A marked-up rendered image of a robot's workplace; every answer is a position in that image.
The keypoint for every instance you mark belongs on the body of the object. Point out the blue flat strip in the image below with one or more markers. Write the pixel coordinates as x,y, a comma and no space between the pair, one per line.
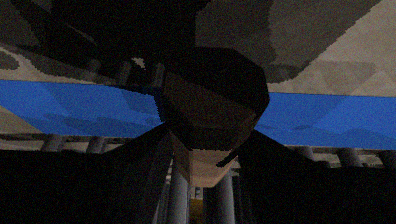
342,121

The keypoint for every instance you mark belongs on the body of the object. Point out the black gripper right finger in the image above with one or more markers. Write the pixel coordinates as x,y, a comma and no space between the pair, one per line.
285,187

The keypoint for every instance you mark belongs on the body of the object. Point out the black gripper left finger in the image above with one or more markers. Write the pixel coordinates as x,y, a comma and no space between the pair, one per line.
120,186

